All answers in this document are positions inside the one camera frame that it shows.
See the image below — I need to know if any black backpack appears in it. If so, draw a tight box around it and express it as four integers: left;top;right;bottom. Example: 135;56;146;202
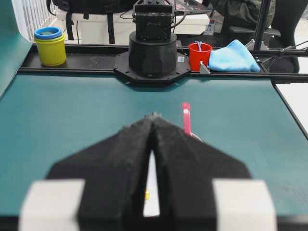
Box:
46;0;135;44

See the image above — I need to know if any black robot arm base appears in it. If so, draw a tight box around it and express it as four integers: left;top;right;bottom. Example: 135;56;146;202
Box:
114;0;191;83

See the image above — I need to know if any yellow-green stacked cup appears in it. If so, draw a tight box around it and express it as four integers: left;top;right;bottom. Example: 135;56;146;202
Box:
34;34;66;66

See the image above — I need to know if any yellow hexagonal prism block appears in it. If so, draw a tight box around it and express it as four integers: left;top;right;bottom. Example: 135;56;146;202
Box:
145;189;150;200

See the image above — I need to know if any blue straw in red cup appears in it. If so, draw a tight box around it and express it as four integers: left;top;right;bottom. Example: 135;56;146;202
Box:
196;41;202;51

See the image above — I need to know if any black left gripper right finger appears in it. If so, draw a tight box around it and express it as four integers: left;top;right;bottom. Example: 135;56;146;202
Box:
149;115;251;231

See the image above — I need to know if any metal corner bracket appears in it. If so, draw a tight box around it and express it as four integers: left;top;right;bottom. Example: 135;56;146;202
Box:
200;61;211;75

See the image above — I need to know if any blue stacked cup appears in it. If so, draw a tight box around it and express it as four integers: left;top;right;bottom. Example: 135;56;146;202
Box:
34;26;63;40

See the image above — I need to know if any light blue cloth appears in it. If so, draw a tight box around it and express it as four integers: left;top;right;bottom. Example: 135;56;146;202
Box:
208;39;260;73

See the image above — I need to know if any white bowl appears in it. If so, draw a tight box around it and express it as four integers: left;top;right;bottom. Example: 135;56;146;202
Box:
143;151;160;217

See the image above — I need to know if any red plastic cup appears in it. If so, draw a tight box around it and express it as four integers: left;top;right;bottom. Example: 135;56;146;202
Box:
188;42;213;72

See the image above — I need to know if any black office chair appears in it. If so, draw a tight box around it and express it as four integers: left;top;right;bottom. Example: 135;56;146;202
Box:
216;0;300;73

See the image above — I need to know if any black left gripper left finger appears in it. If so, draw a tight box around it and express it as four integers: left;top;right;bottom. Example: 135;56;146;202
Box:
46;116;153;231

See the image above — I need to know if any pink plastic spoon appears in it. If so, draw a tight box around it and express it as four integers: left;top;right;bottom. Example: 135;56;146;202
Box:
181;102;202;141

